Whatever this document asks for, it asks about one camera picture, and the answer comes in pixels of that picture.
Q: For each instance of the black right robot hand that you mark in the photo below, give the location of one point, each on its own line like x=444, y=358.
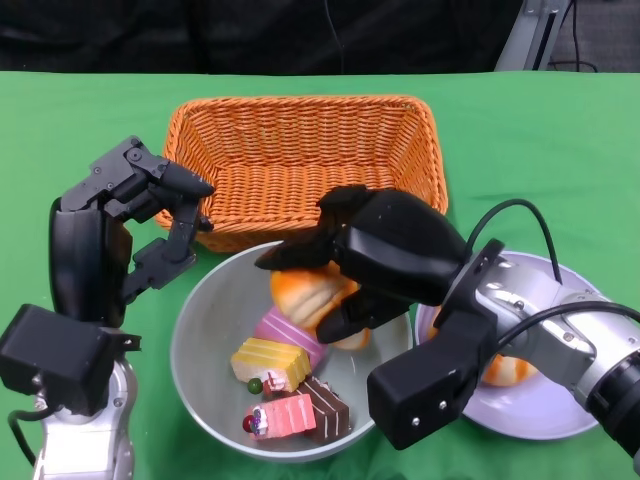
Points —
x=400, y=250

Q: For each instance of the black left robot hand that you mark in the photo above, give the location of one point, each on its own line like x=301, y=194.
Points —
x=75, y=255

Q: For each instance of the long orange-striped bread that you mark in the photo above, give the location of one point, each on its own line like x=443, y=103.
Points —
x=305, y=295

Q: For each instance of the pale grey bowl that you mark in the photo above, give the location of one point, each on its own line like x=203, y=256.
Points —
x=210, y=320

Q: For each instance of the round orange-striped bread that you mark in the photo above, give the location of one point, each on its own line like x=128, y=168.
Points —
x=510, y=375

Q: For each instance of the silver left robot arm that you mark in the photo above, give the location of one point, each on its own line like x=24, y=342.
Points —
x=85, y=445

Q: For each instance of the pink layered cake slice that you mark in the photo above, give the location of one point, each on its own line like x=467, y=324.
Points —
x=285, y=330

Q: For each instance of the orange wicker basket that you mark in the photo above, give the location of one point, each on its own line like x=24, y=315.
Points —
x=280, y=175

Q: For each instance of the chocolate layered cake slice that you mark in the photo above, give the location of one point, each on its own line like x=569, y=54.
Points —
x=327, y=407

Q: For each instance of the yellow layered cake slice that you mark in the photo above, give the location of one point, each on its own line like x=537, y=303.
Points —
x=265, y=360

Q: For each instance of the salmon cake slice with berries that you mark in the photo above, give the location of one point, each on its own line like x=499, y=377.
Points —
x=290, y=415

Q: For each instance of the lavender plate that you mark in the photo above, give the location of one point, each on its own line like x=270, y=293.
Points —
x=530, y=410

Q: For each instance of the green tablecloth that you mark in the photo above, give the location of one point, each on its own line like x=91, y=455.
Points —
x=75, y=115

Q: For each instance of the black backdrop curtain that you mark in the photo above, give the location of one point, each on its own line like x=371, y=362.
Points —
x=150, y=35

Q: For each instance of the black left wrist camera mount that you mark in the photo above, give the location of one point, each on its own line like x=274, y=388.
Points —
x=50, y=355

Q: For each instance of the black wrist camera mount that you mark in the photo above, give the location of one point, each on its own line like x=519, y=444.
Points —
x=430, y=390
x=50, y=355

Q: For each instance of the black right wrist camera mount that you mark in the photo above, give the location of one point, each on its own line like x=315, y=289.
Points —
x=430, y=390

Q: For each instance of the grey metal frame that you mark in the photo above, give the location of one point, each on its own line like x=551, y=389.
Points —
x=520, y=45

